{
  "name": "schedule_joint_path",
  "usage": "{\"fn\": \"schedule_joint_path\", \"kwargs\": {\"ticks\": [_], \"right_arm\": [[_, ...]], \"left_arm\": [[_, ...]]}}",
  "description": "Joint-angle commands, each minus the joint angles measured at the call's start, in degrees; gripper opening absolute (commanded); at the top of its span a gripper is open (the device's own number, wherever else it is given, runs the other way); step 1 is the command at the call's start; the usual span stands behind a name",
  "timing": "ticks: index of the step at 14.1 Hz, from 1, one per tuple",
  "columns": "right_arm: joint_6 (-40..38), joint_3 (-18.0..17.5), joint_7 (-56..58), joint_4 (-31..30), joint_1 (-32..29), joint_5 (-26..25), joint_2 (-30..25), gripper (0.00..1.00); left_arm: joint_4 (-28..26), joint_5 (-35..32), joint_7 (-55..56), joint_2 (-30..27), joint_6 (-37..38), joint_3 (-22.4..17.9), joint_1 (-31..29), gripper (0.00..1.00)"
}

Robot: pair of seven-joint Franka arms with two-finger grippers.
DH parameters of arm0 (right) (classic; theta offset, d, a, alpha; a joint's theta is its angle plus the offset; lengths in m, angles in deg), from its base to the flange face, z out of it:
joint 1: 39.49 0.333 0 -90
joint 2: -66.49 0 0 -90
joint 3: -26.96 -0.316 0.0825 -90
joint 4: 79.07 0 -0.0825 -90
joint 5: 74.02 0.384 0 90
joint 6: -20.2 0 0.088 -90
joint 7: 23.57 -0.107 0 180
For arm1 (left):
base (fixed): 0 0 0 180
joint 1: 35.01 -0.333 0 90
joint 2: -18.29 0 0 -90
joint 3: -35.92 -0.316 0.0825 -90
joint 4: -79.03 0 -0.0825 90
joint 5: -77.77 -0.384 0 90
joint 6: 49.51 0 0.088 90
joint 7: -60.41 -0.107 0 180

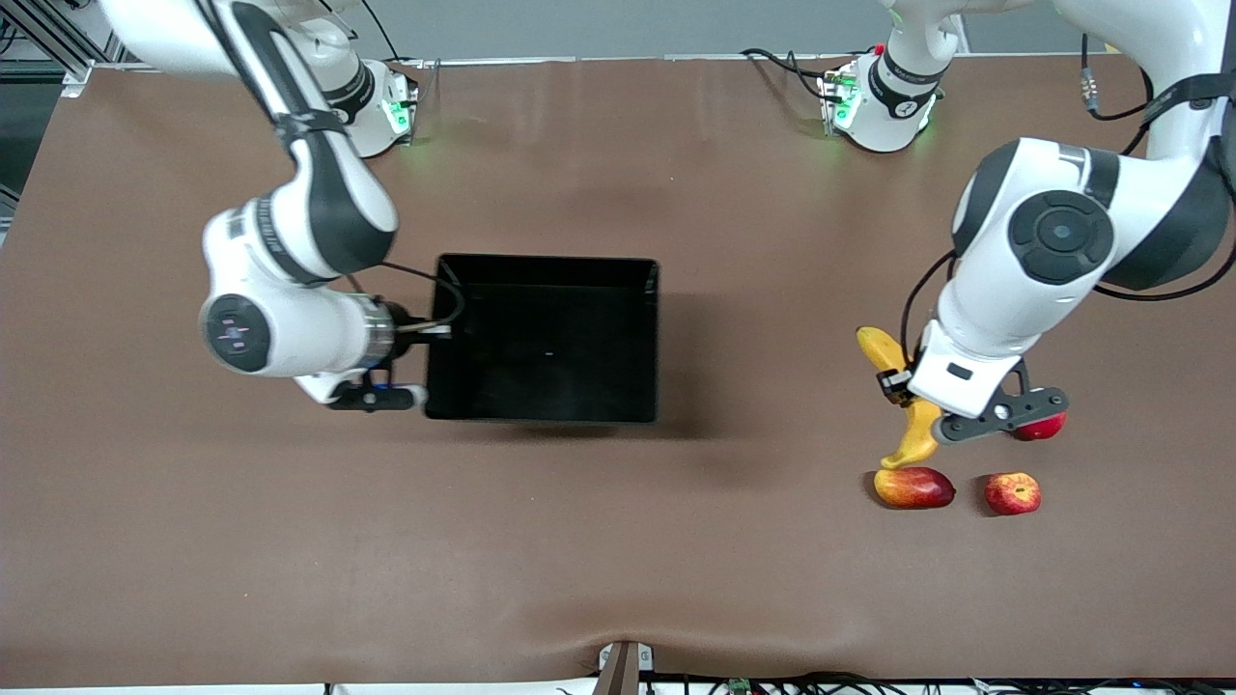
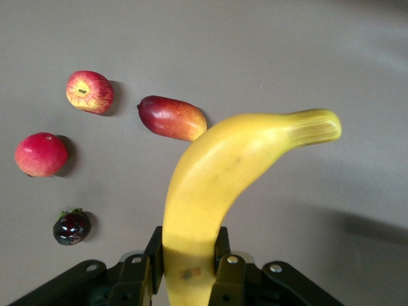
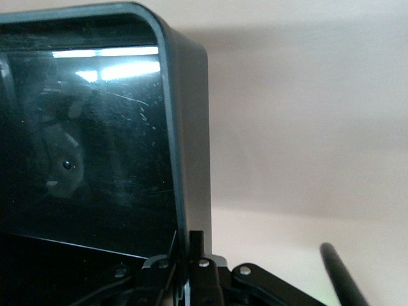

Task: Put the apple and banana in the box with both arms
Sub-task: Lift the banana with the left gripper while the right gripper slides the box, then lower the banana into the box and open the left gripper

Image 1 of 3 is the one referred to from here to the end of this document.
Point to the aluminium frame profile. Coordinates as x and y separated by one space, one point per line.
77 79

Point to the metal table edge rail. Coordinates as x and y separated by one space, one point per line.
628 59

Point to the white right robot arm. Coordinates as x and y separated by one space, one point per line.
319 212

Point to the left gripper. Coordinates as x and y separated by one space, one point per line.
892 384

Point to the round red apple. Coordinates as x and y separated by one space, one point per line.
1043 428

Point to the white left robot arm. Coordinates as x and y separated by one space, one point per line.
1062 232

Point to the yellow banana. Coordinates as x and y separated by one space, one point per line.
917 434

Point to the metal table bracket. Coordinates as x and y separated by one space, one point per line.
625 666

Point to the black plastic box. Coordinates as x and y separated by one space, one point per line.
550 338

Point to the brown table mat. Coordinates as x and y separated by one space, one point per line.
618 541

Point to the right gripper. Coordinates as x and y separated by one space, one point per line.
405 322

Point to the red yellow mango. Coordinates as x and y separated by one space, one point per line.
912 486

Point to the red apple with yellow patch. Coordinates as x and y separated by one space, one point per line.
1012 492

